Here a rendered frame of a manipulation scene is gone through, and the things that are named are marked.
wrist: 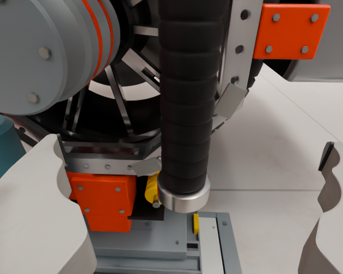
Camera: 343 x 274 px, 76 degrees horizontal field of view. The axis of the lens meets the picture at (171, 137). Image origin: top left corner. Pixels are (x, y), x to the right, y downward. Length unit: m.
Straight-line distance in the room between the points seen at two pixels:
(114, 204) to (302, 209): 1.02
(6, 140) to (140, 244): 0.54
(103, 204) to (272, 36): 0.45
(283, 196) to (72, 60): 1.25
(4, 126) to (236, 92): 0.34
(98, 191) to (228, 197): 0.86
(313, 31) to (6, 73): 0.37
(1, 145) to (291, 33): 0.43
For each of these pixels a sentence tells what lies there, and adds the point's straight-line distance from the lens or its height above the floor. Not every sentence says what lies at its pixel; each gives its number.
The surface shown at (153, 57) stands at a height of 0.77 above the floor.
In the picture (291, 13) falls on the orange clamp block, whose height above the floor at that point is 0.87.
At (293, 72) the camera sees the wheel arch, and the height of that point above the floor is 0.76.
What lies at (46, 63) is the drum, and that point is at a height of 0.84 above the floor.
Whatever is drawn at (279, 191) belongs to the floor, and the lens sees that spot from 1.38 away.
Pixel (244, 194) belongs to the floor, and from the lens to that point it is 1.29.
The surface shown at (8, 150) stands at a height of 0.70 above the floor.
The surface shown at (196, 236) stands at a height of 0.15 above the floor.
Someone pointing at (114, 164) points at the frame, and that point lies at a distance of 0.46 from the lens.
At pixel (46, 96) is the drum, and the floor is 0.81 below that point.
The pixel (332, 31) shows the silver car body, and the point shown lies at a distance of 0.54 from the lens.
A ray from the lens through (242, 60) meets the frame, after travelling 0.36.
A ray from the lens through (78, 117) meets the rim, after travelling 0.55.
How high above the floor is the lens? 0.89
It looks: 32 degrees down
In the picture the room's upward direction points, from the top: straight up
